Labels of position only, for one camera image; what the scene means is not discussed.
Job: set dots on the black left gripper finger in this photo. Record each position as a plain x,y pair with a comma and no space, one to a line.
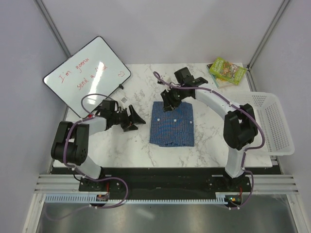
135,118
130,128

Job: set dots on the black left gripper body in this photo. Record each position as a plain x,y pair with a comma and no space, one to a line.
122,119

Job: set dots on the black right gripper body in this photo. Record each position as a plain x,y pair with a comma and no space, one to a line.
178,95

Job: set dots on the blue checked long sleeve shirt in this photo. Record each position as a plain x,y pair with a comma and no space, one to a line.
172,128

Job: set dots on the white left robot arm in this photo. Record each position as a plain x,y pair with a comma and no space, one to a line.
70,145

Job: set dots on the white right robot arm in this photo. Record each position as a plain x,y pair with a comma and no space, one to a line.
240,126

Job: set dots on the whiteboard with red writing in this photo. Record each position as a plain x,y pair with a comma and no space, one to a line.
83,80

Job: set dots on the green illustrated book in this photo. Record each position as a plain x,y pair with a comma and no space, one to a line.
225,73

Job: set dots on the white perforated plastic basket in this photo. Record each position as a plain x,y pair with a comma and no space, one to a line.
270,117

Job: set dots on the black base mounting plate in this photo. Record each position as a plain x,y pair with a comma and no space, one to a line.
167,183

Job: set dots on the white slotted cable duct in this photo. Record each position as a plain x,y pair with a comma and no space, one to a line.
102,199

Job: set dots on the left grey corner post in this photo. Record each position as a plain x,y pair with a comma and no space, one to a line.
52,26

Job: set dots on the grey corner post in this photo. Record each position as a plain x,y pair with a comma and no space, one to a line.
269,31
52,26

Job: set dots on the aluminium frame rails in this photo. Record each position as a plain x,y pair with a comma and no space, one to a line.
265,180

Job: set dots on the right grey corner post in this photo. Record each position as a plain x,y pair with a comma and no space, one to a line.
269,31

